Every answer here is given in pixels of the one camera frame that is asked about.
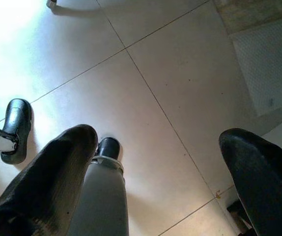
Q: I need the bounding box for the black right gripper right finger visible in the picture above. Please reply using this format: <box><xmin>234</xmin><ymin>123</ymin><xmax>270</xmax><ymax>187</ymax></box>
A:
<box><xmin>218</xmin><ymin>127</ymin><xmax>282</xmax><ymax>236</ymax></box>

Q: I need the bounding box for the white bubble wrap sheet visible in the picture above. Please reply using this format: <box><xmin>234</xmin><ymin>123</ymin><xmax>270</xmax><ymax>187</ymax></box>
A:
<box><xmin>229</xmin><ymin>13</ymin><xmax>282</xmax><ymax>118</ymax></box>

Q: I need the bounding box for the black robot right foot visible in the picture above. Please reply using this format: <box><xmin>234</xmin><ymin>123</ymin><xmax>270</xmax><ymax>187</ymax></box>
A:
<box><xmin>97</xmin><ymin>137</ymin><xmax>121</xmax><ymax>160</ymax></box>

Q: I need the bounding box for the grey robot right leg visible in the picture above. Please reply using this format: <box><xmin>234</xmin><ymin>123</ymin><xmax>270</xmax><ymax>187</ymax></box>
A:
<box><xmin>67</xmin><ymin>154</ymin><xmax>128</xmax><ymax>236</ymax></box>

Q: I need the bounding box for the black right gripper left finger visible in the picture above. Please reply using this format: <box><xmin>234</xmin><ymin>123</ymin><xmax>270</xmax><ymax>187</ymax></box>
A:
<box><xmin>0</xmin><ymin>124</ymin><xmax>100</xmax><ymax>236</ymax></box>

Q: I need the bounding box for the black robot foot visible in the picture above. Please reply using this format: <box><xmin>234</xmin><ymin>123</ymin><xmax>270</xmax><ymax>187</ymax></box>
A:
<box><xmin>97</xmin><ymin>137</ymin><xmax>121</xmax><ymax>160</ymax></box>
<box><xmin>0</xmin><ymin>98</ymin><xmax>33</xmax><ymax>165</ymax></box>

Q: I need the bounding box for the black robot left foot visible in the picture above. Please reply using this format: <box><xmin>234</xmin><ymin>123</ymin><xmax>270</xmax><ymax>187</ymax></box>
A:
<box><xmin>0</xmin><ymin>98</ymin><xmax>33</xmax><ymax>165</ymax></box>

